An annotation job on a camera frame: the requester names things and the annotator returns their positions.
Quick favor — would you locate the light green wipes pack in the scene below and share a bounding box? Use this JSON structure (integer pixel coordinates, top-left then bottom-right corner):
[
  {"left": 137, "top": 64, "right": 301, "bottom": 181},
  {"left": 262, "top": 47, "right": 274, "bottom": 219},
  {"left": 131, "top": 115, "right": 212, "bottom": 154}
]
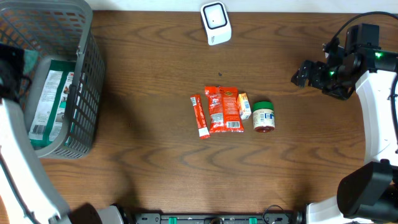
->
[{"left": 23, "top": 49, "right": 39, "bottom": 75}]

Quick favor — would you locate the green white package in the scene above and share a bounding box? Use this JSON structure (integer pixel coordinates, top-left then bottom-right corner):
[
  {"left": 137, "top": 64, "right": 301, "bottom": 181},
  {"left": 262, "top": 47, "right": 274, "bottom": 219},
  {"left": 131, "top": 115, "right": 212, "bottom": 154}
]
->
[{"left": 28, "top": 60, "right": 75, "bottom": 147}]

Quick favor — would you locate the red stick sachet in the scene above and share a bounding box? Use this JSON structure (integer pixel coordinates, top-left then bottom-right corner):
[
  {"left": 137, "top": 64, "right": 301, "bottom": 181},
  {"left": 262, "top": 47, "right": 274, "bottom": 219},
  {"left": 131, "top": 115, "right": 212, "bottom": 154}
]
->
[{"left": 190, "top": 95, "right": 210, "bottom": 139}]

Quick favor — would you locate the red snack bag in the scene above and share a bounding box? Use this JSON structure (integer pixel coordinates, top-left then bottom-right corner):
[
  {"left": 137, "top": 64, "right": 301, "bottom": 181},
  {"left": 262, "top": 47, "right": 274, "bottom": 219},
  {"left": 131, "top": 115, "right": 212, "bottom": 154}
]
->
[{"left": 205, "top": 86, "right": 244, "bottom": 134}]

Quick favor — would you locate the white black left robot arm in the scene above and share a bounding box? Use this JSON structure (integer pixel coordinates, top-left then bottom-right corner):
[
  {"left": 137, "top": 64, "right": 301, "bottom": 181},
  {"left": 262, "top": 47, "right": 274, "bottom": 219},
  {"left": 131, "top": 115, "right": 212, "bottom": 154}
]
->
[{"left": 1, "top": 98, "right": 124, "bottom": 224}]

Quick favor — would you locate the grey plastic laundry basket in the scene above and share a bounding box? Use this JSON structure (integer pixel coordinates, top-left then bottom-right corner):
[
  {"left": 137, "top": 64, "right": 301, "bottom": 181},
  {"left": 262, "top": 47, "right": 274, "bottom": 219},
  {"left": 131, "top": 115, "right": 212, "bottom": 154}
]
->
[{"left": 1, "top": 0, "right": 106, "bottom": 159}]

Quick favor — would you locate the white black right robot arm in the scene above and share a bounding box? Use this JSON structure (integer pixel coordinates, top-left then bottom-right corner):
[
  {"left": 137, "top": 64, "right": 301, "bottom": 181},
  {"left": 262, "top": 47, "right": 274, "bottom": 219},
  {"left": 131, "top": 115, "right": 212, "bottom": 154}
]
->
[{"left": 291, "top": 47, "right": 397, "bottom": 223}]

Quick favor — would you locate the small orange white box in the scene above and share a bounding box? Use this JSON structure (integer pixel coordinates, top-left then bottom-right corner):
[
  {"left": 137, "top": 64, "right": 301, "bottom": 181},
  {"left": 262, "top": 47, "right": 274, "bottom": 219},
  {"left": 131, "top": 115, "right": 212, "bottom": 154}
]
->
[{"left": 237, "top": 93, "right": 251, "bottom": 120}]

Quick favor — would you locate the white barcode scanner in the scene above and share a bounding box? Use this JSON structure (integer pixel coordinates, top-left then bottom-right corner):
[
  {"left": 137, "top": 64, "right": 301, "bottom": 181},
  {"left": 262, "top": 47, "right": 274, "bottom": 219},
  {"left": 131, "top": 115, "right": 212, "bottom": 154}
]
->
[{"left": 200, "top": 1, "right": 232, "bottom": 46}]

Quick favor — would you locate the green lid seasoning jar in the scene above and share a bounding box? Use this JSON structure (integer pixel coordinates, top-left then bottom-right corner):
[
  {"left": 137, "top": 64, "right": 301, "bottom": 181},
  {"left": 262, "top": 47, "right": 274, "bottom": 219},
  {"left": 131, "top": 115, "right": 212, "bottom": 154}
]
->
[{"left": 252, "top": 101, "right": 275, "bottom": 133}]

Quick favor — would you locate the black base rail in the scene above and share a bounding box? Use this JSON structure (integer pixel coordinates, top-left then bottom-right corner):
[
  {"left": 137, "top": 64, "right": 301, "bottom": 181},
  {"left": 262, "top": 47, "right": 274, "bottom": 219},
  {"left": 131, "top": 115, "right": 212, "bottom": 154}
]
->
[{"left": 131, "top": 211, "right": 306, "bottom": 224}]

